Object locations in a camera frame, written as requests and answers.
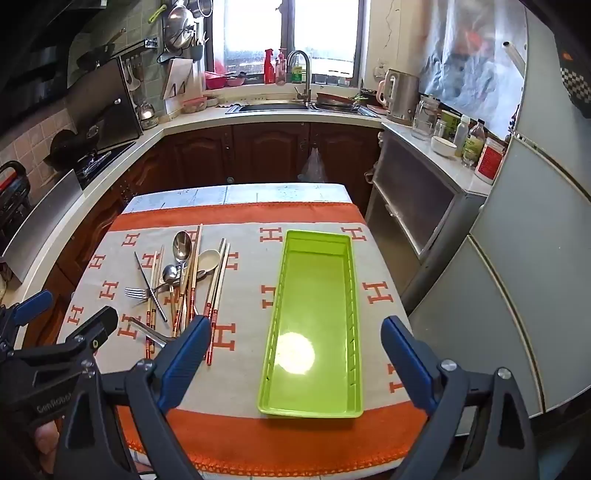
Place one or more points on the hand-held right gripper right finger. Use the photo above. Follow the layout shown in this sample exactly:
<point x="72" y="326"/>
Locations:
<point x="408" y="364"/>

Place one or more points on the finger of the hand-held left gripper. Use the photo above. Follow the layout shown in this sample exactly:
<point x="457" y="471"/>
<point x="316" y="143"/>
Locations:
<point x="32" y="304"/>
<point x="99" y="325"/>

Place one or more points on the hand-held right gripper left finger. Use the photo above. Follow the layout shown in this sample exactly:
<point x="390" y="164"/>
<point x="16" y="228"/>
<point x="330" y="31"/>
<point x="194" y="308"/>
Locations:
<point x="184" y="360"/>

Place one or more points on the silver metal spoon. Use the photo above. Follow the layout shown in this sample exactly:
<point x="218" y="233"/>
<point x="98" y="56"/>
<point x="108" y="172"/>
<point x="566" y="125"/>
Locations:
<point x="147" y="330"/>

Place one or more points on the metal fork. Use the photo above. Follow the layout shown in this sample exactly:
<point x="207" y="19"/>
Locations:
<point x="136" y="292"/>

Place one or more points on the white ceramic spoon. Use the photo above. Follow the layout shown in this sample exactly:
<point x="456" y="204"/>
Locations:
<point x="210" y="262"/>

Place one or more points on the green plastic tray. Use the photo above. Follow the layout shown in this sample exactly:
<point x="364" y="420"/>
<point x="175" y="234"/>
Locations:
<point x="314" y="300"/>

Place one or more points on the large metal spoon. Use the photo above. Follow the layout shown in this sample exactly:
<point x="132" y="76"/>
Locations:
<point x="182" y="244"/>

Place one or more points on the person's left hand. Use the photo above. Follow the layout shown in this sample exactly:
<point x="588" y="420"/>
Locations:
<point x="47" y="441"/>

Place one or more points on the stainless steel panel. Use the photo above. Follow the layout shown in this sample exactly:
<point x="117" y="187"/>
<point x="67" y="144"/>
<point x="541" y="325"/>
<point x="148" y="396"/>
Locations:
<point x="46" y="221"/>

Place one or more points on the orange patterned tablecloth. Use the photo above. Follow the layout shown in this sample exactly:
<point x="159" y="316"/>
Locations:
<point x="258" y="438"/>

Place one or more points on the black pressure cooker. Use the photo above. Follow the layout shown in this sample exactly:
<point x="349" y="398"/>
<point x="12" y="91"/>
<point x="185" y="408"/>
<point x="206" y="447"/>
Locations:
<point x="14" y="194"/>

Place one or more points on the grey refrigerator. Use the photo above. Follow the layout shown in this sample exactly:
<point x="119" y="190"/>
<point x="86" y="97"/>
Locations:
<point x="531" y="277"/>

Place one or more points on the gas stove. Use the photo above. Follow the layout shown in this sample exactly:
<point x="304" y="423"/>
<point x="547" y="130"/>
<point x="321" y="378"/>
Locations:
<point x="99" y="164"/>

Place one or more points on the black wok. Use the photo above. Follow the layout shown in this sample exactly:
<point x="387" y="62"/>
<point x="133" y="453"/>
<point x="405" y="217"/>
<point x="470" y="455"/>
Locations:
<point x="64" y="147"/>

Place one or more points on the grey metal side cabinet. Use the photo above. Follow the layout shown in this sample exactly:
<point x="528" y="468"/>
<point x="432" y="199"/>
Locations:
<point x="415" y="194"/>

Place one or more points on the dark stove splash guard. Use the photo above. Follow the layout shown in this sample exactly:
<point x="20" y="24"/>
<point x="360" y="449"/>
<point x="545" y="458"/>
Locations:
<point x="111" y="106"/>

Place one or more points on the small steel kettle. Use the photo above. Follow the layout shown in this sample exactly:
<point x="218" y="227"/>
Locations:
<point x="147" y="115"/>

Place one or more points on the clear plastic bag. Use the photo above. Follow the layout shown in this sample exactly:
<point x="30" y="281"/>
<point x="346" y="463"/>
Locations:
<point x="314" y="168"/>

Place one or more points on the white container red label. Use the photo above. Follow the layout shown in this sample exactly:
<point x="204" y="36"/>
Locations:
<point x="490" y="161"/>

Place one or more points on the white bowl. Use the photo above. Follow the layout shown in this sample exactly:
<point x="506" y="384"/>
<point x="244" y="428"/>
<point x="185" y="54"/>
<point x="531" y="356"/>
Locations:
<point x="443" y="146"/>

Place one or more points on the glass bottle green label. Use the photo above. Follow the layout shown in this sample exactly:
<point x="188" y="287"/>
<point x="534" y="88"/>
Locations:
<point x="473" y="145"/>

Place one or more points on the white plastic bottle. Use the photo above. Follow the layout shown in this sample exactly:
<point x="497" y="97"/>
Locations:
<point x="461" y="136"/>

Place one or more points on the pink lidded container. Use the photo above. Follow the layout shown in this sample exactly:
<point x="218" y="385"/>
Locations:
<point x="194" y="105"/>

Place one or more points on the glass jar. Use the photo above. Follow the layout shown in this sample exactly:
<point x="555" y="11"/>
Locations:
<point x="424" y="120"/>

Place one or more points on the black range hood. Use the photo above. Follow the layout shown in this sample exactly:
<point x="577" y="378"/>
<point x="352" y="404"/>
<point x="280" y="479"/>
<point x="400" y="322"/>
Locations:
<point x="46" y="46"/>

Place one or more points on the cutting board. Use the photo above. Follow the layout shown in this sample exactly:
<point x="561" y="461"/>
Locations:
<point x="178" y="74"/>

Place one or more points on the steel sink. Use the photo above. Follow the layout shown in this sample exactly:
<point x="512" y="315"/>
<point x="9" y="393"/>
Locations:
<point x="272" y="107"/>

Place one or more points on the steel electric kettle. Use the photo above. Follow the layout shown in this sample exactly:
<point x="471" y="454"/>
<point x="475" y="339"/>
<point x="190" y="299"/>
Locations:
<point x="401" y="97"/>

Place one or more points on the large pink bowl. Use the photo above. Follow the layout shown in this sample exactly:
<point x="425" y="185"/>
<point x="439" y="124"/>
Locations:
<point x="214" y="82"/>

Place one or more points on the red pan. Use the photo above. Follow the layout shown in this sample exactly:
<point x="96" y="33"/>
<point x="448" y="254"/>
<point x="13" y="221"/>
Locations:
<point x="334" y="99"/>

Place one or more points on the small pink bowl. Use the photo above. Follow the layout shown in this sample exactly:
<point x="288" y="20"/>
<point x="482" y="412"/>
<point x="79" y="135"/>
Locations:
<point x="235" y="81"/>

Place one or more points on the steel faucet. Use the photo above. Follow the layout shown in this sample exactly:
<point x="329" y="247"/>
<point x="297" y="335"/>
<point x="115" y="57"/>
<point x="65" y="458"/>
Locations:
<point x="307" y="83"/>

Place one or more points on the clear plastic sheet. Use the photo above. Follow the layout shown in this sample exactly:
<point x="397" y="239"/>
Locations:
<point x="466" y="69"/>

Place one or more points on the red spray bottle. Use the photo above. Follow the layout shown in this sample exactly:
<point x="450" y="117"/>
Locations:
<point x="269" y="69"/>

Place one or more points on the pink bottle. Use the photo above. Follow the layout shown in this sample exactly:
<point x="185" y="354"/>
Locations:
<point x="280" y="71"/>

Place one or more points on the green dish soap bottle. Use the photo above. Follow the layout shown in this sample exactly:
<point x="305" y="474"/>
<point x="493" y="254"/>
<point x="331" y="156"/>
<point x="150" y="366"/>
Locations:
<point x="297" y="74"/>

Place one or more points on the hanging steel wok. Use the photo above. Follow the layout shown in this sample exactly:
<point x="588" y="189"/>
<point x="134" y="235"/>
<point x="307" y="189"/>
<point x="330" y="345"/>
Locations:
<point x="178" y="27"/>

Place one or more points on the checkered box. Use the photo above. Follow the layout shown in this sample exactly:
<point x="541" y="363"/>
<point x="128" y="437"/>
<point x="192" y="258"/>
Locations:
<point x="575" y="83"/>

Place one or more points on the white paper roll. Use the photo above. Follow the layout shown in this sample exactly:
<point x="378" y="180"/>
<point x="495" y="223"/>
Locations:
<point x="512" y="53"/>

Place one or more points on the kitchen window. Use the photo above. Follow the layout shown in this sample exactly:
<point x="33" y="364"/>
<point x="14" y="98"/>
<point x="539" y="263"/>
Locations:
<point x="323" y="37"/>

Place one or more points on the wall socket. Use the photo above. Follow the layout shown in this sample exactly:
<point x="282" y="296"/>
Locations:
<point x="379" y="71"/>

